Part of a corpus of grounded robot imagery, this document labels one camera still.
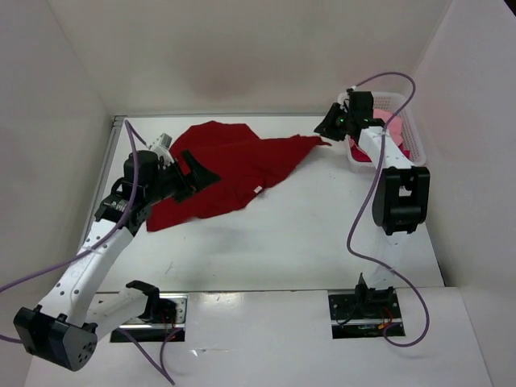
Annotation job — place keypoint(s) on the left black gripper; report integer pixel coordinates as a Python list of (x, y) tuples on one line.
[(201, 176)]

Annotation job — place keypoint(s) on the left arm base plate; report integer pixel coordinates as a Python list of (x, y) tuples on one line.
[(171, 315)]

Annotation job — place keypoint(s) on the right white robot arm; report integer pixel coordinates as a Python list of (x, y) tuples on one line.
[(398, 196)]

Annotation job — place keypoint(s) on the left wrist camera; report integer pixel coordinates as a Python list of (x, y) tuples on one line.
[(161, 147)]

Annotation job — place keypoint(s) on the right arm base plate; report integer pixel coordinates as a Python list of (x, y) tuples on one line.
[(353, 319)]

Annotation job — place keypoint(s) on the dark red t-shirt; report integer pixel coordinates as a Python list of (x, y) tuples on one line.
[(246, 164)]

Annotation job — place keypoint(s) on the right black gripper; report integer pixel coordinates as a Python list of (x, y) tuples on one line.
[(326, 128)]

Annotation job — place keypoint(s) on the magenta t-shirt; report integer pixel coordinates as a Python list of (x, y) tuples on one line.
[(358, 155)]

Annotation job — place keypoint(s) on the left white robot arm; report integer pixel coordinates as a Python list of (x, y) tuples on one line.
[(65, 326)]

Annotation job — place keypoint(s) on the white plastic basket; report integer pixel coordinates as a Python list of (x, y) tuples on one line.
[(404, 126)]

